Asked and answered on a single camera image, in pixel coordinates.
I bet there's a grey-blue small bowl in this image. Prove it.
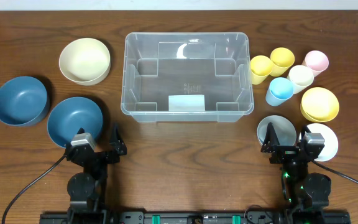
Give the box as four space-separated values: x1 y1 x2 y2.
257 115 296 146

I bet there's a yellow small bowl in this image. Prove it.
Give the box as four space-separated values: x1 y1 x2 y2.
300 87 339 123

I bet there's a white small bowl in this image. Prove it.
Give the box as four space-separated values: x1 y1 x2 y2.
307 123 339 162

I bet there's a cream cup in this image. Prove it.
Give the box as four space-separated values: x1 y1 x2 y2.
287 65 314 94

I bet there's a pink cup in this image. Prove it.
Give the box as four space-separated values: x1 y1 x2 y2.
302 50 329 77

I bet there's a yellow cup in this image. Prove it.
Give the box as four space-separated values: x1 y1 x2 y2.
270 47 295 77
250 55 273 85

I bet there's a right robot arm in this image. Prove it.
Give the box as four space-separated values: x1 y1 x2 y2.
261 123 331 223

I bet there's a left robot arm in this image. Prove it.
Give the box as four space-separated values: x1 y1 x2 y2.
64 124 127 223

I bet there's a yellow cup beside container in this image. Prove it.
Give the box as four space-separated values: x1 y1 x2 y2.
250 55 273 85

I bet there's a clear plastic storage container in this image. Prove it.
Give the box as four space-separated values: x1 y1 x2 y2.
121 32 254 123

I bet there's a dark blue bowl near gripper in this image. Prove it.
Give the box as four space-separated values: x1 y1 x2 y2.
47 96 104 147

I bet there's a light blue cup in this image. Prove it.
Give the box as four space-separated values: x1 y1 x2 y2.
265 77 294 106

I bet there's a dark blue bowl far left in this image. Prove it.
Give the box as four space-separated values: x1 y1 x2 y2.
0 76 50 126

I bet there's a cream bowl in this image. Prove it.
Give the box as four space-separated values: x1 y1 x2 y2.
58 38 111 86

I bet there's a left black cable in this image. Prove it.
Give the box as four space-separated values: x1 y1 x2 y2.
1 154 68 224

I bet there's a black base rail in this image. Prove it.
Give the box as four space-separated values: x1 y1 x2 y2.
39 210 351 224

